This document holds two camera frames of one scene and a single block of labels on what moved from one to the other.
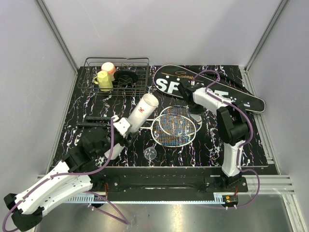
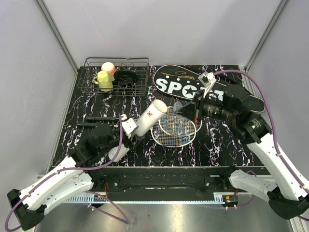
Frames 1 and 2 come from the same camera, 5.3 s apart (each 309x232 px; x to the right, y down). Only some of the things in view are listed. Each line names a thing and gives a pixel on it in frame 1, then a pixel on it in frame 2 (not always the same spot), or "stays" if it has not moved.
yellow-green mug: [104, 79] stays
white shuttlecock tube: [138, 118] → [157, 109]
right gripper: [196, 111] → [198, 106]
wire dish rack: [114, 76] stays
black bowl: [125, 78] stays
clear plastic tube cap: [150, 153] → [177, 105]
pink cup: [109, 66] stays
